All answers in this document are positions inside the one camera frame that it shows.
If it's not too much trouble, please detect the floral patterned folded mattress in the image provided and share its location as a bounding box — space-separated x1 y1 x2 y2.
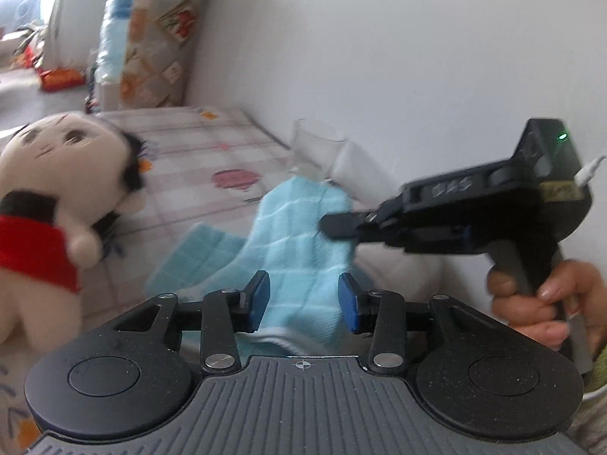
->
118 0 216 110

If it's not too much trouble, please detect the clear glass cup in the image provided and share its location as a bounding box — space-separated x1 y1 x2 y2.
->
289 118 349 183

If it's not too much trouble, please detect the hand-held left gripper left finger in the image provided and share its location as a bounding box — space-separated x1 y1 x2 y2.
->
113 270 272 376

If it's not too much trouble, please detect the blue plastic-wrapped bundle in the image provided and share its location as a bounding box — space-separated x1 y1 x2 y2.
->
95 0 143 86

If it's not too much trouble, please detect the white cable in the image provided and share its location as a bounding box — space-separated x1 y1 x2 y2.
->
574 154 607 185

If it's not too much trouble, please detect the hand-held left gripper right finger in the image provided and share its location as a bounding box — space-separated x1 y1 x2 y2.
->
338 272 500 376

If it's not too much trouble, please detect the light blue checked towel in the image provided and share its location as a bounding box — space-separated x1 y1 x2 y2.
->
145 175 361 356

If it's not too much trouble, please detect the white cabinet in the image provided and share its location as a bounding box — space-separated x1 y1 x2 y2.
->
92 78 121 113

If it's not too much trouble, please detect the person's right hand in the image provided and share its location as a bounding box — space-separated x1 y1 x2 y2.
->
486 260 607 357

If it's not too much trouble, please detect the red plastic tray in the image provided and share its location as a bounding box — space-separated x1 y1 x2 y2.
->
37 69 86 93

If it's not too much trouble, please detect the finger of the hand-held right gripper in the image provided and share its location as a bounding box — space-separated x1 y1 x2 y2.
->
320 198 404 247

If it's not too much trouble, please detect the plush doll with red apron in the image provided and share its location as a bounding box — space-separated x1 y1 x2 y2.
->
0 113 148 347

